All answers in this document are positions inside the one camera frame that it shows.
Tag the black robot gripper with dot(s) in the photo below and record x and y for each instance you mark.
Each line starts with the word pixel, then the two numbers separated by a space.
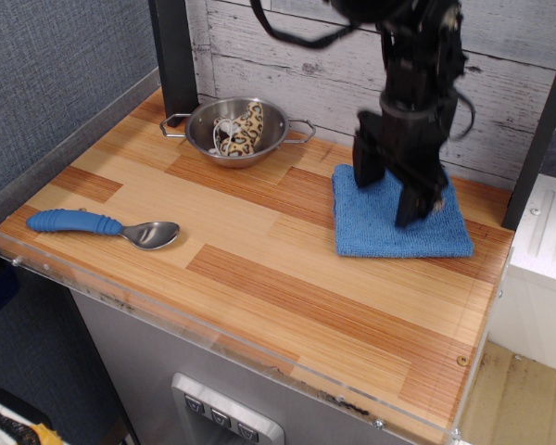
pixel 407 143

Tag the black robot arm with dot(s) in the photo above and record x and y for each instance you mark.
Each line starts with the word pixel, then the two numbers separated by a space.
pixel 421 48

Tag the leopard print plush toy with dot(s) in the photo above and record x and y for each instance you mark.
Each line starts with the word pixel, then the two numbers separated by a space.
pixel 238 137

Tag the white ribbed appliance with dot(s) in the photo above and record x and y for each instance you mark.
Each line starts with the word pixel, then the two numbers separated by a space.
pixel 524 317

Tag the silver dispenser button panel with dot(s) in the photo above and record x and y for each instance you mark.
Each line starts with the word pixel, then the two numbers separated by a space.
pixel 213 418

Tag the clear acrylic table guard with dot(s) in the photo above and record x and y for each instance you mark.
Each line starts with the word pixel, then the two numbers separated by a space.
pixel 254 278

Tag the yellow object bottom left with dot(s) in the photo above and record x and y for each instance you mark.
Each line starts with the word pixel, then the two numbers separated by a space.
pixel 46 435

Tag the black vertical post right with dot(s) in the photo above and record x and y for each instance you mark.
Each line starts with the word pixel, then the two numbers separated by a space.
pixel 532 162

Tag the black vertical post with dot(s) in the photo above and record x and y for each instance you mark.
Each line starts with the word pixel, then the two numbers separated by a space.
pixel 532 162
pixel 175 58

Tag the steel colander with handles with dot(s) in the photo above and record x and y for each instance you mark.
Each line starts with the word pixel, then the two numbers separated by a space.
pixel 197 128

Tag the blue handled metal spoon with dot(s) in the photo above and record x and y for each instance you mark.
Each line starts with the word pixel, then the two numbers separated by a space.
pixel 145 236

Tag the black vertical post left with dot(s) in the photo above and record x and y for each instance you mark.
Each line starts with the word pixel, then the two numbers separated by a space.
pixel 175 58

